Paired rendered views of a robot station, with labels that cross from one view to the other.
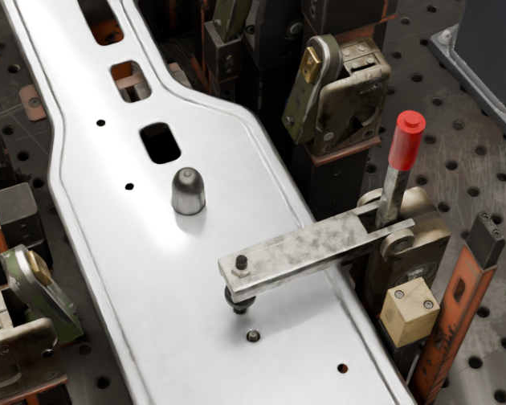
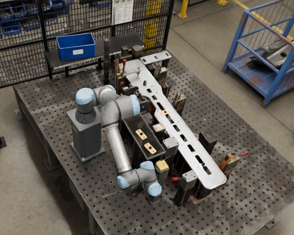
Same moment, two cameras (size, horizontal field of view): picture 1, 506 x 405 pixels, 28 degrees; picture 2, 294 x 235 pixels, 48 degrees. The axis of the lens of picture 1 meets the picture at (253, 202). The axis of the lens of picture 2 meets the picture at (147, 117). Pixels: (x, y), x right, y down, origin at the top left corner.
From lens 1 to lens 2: 276 cm
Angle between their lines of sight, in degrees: 74
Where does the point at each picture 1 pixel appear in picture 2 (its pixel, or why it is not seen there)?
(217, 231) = (141, 81)
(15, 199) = (164, 86)
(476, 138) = not seen: hidden behind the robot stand
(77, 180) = (157, 86)
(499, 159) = not seen: hidden behind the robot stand
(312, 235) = (131, 71)
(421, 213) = (119, 76)
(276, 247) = (135, 70)
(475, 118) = not seen: hidden behind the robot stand
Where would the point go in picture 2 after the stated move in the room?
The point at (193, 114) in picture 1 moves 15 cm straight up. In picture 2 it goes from (145, 93) to (147, 79)
